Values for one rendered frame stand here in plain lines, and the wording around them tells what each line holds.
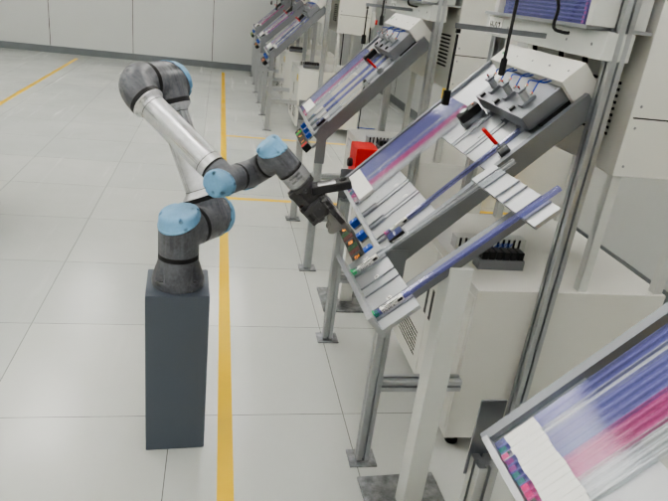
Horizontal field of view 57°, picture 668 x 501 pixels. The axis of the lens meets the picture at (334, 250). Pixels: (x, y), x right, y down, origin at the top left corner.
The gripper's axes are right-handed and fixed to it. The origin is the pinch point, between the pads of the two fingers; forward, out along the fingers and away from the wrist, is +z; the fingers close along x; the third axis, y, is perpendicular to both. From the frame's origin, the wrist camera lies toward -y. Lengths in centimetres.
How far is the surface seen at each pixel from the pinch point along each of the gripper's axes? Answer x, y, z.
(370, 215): -19.3, -5.8, 9.8
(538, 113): 6, -61, 6
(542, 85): -2, -68, 4
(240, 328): -69, 72, 36
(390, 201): -18.2, -13.7, 9.8
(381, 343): 13.9, 13.9, 29.7
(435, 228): 9.9, -19.5, 12.4
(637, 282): 1, -61, 81
